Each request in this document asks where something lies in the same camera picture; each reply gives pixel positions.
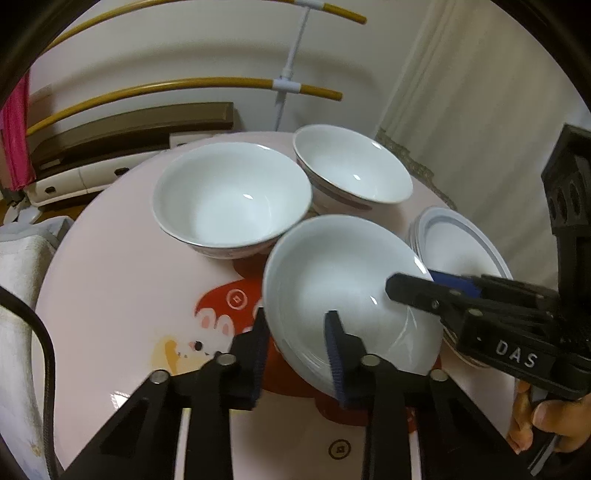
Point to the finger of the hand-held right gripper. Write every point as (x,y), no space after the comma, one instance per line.
(415,291)
(457,282)

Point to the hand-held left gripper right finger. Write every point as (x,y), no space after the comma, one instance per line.
(334,364)

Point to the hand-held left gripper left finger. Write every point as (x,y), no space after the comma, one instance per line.
(247,369)

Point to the white ceramic bowl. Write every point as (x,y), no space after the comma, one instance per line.
(355,166)
(231,198)
(332,281)

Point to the person's right hand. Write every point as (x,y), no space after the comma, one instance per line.
(554,420)

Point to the pink printed round table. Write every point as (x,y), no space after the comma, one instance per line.
(115,300)

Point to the cream curtain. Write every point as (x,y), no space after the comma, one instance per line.
(485,92)

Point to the white patterned bedding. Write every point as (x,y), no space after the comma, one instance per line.
(18,277)

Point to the white low cabinet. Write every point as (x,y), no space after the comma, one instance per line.
(83,177)

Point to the pink cloth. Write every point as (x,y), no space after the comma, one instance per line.
(16,138)

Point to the white barre post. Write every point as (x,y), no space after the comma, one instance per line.
(288,69)

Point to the short wooden barre rail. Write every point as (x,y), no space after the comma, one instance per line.
(184,84)

